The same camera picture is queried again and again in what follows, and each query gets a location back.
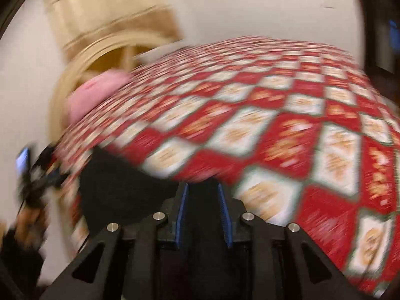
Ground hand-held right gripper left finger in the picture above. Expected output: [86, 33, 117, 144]
[39, 183, 190, 300]

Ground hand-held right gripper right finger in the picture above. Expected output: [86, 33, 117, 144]
[217, 183, 374, 300]

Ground black pants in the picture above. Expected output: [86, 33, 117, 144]
[78, 146, 238, 257]

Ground person's left forearm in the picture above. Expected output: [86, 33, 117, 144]
[0, 229, 46, 288]

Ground person's left hand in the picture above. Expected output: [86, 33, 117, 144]
[14, 206, 49, 251]

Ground red checked bear bed sheet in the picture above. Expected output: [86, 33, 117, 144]
[53, 36, 400, 300]

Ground pink pillow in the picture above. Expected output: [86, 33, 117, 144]
[67, 70, 130, 124]

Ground cream wooden headboard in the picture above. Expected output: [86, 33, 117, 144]
[50, 33, 185, 138]

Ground beige patterned curtain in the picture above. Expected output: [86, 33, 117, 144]
[44, 0, 185, 57]

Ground dark door frame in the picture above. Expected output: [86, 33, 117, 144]
[354, 0, 400, 76]

